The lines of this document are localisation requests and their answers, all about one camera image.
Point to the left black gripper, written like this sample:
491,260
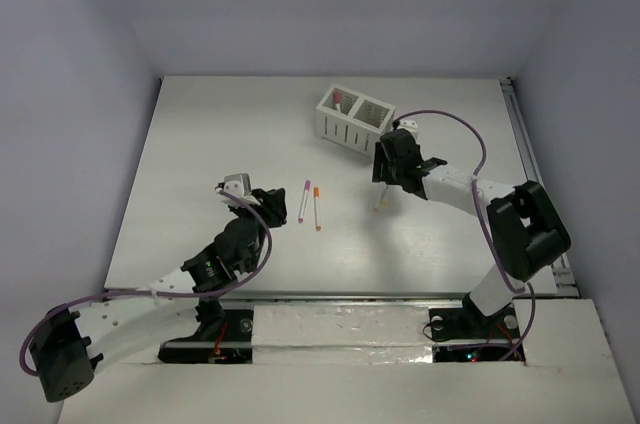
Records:
270,204

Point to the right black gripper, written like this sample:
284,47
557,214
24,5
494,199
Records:
382,171

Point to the salmon capped white marker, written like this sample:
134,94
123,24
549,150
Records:
378,198

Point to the pink capped white marker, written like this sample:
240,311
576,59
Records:
337,101

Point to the yellow capped white marker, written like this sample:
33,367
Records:
384,197

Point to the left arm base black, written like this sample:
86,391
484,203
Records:
223,336

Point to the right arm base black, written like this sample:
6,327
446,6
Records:
465,334

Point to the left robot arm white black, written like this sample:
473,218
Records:
75,341

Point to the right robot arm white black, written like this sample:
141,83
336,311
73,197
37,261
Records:
524,230

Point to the purple capped white marker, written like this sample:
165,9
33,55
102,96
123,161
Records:
304,201

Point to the orange capped white marker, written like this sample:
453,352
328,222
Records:
316,204

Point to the white two-compartment pen holder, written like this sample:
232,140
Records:
359,125

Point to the white foam block centre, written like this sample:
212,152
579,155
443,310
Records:
315,334

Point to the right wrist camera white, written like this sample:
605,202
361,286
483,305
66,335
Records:
409,125

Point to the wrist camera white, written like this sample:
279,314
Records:
409,125
236,189

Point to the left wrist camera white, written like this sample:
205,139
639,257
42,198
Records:
236,189

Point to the aluminium rail right side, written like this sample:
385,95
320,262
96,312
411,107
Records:
566,286

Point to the aluminium rail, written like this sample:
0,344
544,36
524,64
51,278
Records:
242,294
566,286

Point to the aluminium rail front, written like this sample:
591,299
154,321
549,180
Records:
242,294

